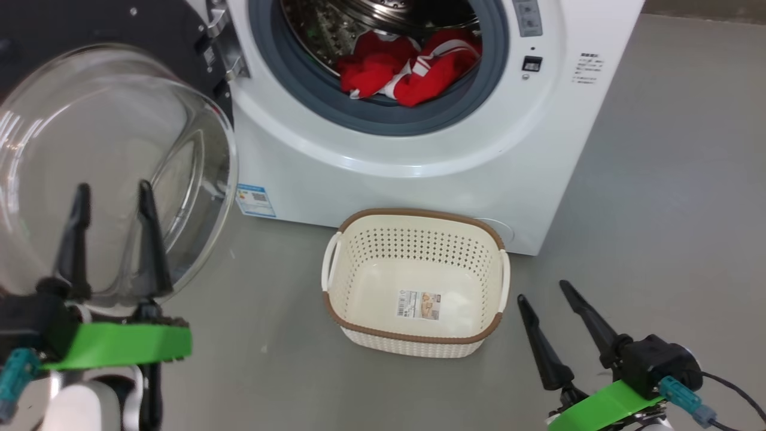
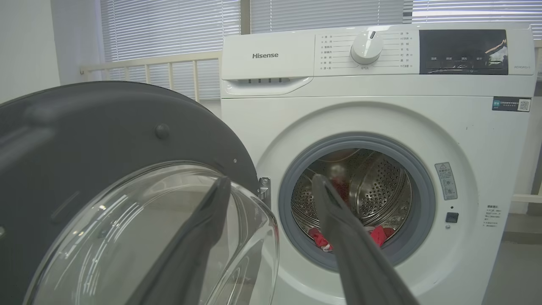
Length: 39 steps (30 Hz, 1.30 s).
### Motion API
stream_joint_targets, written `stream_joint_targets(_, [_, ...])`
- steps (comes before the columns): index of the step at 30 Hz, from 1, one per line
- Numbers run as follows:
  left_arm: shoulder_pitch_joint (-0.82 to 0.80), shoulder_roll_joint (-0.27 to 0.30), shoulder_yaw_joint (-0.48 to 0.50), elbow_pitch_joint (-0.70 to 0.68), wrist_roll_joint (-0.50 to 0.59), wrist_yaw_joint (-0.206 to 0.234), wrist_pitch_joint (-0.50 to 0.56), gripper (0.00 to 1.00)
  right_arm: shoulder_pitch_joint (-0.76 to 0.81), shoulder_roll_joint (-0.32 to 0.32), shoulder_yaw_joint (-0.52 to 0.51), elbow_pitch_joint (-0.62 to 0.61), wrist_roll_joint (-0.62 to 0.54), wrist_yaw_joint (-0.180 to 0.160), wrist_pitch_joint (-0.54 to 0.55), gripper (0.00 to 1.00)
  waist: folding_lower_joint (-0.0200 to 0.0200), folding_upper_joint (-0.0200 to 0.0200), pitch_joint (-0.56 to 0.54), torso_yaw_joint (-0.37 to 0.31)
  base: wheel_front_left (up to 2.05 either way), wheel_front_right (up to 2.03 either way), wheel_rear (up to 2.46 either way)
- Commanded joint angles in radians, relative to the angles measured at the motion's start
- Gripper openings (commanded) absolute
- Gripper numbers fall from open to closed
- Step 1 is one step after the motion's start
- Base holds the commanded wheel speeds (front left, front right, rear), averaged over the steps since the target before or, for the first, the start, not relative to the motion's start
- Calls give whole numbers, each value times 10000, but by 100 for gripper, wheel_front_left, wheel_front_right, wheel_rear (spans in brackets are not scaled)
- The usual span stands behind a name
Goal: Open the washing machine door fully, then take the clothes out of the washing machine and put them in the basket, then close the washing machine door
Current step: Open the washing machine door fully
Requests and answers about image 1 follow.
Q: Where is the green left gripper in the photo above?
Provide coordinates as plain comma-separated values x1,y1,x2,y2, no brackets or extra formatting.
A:
42,180,193,371

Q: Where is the stainless steel washing machine drum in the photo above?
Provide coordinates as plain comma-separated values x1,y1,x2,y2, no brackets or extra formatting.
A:
280,0,481,78

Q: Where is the grey warning sticker panel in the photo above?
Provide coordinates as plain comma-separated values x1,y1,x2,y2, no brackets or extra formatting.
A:
512,0,543,38

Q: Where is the printed label sticker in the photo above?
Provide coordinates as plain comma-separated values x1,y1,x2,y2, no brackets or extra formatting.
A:
397,290,442,320

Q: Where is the blue energy label sticker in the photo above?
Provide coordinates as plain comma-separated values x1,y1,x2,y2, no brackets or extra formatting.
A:
235,183,276,218

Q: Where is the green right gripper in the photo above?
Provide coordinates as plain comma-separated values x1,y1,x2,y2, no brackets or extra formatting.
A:
517,280,666,431

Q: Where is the camera cable teal plug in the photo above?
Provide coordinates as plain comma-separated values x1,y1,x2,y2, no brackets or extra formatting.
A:
658,371,766,431
0,349,40,423

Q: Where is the round glass washer door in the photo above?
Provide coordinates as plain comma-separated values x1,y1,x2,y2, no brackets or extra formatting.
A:
0,0,239,317

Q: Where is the left camera cable teal plug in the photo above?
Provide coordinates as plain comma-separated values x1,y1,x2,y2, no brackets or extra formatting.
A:
0,349,40,423

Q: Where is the cream laundry basket brown rim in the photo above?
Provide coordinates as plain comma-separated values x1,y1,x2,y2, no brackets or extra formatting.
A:
321,208,511,359

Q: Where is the round drain filter cover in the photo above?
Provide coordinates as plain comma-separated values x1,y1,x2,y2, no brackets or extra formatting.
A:
476,217,515,245

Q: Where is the red and white garment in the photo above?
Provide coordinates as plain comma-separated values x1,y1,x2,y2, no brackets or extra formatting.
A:
335,29,483,107

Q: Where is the white front-load washing machine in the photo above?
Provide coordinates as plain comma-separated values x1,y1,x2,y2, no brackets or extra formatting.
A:
224,0,646,256

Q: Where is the right camera cable teal plug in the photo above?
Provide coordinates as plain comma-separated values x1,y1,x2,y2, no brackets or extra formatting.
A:
658,371,766,431

